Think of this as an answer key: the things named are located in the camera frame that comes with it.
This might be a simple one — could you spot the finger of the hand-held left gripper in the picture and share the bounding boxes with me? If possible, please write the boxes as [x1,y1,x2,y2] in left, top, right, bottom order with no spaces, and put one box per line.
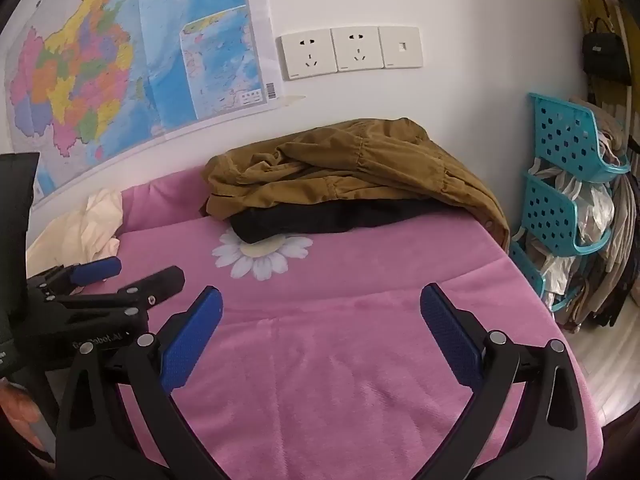
[50,266,186,319]
[27,256,123,296]

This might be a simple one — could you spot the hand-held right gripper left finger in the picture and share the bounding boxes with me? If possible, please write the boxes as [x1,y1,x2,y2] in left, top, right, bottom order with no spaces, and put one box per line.
[54,285,224,480]

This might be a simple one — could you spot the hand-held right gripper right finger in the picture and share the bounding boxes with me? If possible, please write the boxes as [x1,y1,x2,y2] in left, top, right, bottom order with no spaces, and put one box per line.
[415,282,590,480]

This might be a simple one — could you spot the brown jacket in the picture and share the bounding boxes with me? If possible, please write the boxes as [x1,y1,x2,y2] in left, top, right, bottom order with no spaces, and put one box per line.
[200,117,511,251]

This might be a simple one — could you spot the person's left hand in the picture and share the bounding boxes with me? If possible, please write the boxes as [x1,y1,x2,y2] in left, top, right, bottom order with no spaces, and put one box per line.
[0,382,44,454]

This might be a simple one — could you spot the cream garment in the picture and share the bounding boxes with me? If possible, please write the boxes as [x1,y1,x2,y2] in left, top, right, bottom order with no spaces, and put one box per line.
[26,189,124,281]

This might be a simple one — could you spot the pink printed blanket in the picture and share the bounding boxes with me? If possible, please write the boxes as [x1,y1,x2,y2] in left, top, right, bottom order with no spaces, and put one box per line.
[65,170,601,480]

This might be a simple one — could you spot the black garment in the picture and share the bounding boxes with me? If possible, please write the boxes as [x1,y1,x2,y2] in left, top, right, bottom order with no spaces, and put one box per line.
[229,199,468,246]

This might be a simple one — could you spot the turquoise plastic basket rack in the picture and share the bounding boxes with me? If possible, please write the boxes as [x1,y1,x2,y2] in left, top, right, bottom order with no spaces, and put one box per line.
[510,92,632,313]

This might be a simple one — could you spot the black handbag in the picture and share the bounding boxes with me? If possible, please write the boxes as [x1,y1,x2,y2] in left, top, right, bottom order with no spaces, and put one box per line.
[581,17,632,86]

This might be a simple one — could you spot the colourful wall map poster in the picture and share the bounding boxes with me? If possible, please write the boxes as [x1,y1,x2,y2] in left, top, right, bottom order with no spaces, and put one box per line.
[0,0,286,211]

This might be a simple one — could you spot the white wall socket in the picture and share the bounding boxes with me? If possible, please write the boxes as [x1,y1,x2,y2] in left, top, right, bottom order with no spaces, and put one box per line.
[276,30,337,81]
[331,26,385,73]

